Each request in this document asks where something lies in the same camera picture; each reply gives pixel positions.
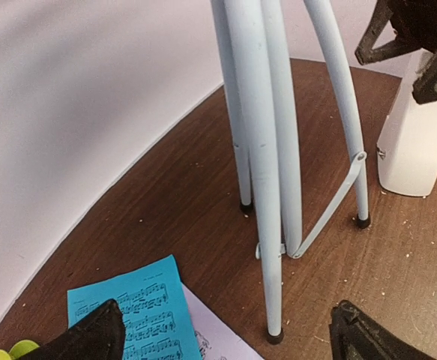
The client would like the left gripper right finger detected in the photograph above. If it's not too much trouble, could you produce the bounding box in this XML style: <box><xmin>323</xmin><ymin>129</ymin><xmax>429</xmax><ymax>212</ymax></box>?
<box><xmin>329</xmin><ymin>300</ymin><xmax>433</xmax><ymax>360</ymax></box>

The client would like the blue sheet music page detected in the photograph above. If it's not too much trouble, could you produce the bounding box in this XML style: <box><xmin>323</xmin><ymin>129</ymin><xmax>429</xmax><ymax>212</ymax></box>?
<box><xmin>67</xmin><ymin>255</ymin><xmax>202</xmax><ymax>360</ymax></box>

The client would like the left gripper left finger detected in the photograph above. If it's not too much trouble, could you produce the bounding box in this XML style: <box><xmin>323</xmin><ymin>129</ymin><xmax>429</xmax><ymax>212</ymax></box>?
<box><xmin>30</xmin><ymin>299</ymin><xmax>125</xmax><ymax>360</ymax></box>

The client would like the lilac sheet music page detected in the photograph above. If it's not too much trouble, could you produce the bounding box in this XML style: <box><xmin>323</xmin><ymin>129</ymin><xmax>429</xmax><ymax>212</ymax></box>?
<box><xmin>182</xmin><ymin>284</ymin><xmax>263</xmax><ymax>360</ymax></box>

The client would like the white metronome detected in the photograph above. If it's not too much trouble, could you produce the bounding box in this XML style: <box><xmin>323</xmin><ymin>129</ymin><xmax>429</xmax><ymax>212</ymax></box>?
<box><xmin>376</xmin><ymin>50</ymin><xmax>437</xmax><ymax>197</ymax></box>

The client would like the white perforated music stand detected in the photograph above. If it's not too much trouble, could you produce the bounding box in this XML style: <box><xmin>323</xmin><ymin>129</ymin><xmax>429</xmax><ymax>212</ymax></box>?
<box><xmin>211</xmin><ymin>1</ymin><xmax>370</xmax><ymax>344</ymax></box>

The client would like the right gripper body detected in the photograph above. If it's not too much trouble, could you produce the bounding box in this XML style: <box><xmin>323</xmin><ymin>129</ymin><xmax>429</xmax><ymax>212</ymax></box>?
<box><xmin>388</xmin><ymin>0</ymin><xmax>437</xmax><ymax>53</ymax></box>

